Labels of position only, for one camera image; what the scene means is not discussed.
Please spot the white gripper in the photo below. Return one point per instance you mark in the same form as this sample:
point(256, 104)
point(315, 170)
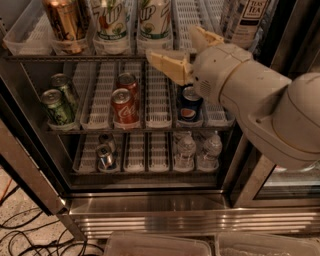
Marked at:
point(216, 71)

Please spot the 7up can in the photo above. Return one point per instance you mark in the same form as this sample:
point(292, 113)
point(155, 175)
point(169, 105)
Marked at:
point(154, 19)
point(110, 19)

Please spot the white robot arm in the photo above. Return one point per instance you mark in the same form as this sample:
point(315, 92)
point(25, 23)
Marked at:
point(278, 115)

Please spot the front Pepsi can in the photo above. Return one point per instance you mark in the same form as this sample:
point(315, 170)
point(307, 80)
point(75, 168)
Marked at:
point(189, 104)

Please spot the rear red soda can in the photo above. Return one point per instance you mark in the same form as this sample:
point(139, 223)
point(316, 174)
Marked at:
point(128, 81)

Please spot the front Coca-Cola can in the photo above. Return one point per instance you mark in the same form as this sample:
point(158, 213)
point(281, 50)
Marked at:
point(124, 106)

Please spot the stainless steel fridge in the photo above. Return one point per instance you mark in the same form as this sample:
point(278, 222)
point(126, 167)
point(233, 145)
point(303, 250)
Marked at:
point(246, 192)

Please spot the rear Red Bull can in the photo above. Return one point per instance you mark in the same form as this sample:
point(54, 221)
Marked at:
point(108, 139)

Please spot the red bull can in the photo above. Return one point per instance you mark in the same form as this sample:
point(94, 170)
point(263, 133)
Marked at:
point(105, 158)
point(108, 139)

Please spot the gold tall can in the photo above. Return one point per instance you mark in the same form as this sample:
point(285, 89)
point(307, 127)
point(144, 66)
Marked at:
point(69, 20)

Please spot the rear green soda can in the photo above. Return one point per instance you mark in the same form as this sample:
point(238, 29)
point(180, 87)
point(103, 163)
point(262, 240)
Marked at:
point(63, 83)

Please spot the green soda can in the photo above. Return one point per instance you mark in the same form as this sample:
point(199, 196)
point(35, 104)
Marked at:
point(63, 83)
point(57, 107)

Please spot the front Red Bull can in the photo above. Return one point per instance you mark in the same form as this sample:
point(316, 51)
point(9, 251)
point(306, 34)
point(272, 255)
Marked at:
point(105, 158)

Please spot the front green soda can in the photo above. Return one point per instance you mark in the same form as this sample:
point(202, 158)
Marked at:
point(57, 107)

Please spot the open fridge door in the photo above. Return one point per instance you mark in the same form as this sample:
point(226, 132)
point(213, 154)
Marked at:
point(36, 159)

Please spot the Teas Tea bottle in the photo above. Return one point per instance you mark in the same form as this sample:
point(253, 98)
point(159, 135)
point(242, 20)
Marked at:
point(240, 20)

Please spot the right water bottle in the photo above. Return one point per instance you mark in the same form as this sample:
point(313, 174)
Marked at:
point(208, 158)

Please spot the water bottle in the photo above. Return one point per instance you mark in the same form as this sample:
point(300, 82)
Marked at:
point(208, 158)
point(184, 158)

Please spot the left water bottle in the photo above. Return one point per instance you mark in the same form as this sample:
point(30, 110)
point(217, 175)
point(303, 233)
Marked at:
point(184, 158)

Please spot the right clear plastic bin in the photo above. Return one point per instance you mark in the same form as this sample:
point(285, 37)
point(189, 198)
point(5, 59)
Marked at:
point(246, 244)

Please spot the clear plastic bin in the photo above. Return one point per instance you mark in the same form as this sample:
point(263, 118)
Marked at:
point(137, 244)
point(246, 244)

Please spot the left clear plastic bin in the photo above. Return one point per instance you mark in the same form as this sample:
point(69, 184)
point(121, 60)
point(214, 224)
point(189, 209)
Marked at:
point(137, 244)

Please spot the middle wire shelf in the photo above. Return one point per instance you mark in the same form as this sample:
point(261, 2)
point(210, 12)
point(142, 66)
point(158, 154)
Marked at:
point(139, 130)

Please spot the wire shelf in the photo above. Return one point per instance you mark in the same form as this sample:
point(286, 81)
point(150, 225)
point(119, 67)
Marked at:
point(73, 58)
point(139, 130)

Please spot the top wire shelf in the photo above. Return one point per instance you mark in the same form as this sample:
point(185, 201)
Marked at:
point(73, 58)

